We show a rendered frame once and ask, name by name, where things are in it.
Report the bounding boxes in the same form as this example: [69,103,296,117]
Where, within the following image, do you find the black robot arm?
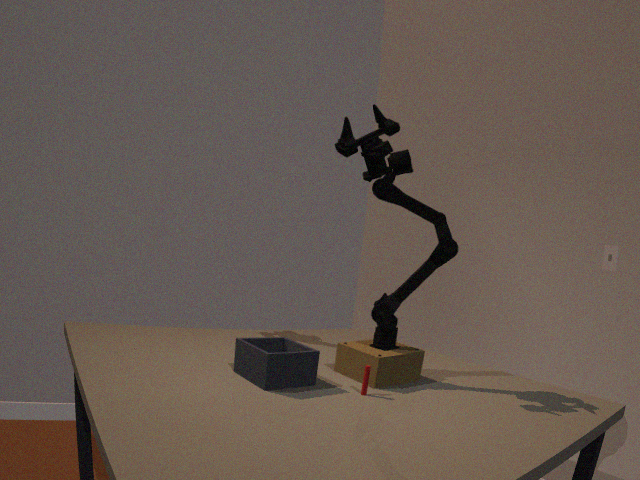
[362,140,459,351]

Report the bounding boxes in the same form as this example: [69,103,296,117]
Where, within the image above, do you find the red peg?
[361,366,370,396]

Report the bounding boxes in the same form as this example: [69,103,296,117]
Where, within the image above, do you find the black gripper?
[335,104,400,164]

